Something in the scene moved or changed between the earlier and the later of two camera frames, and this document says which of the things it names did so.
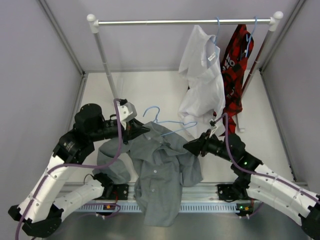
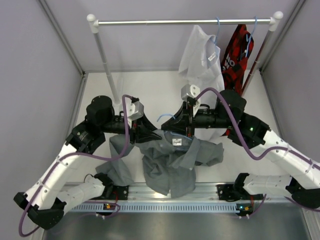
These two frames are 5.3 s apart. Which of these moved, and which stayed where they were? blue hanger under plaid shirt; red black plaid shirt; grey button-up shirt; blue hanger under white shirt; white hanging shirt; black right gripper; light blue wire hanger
Moved: light blue wire hanger; black right gripper; grey button-up shirt
Stayed: blue hanger under plaid shirt; red black plaid shirt; white hanging shirt; blue hanger under white shirt
